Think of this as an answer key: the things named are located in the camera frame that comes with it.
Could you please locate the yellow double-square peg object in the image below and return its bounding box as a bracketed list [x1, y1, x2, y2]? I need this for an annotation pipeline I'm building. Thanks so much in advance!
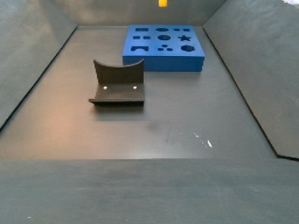
[157, 0, 168, 7]

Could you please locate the black curved holder stand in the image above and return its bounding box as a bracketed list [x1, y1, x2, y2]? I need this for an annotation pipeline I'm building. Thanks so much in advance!
[88, 60, 145, 105]

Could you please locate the blue foam shape-sorter block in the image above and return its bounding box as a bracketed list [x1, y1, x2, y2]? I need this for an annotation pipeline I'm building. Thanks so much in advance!
[123, 24, 206, 72]

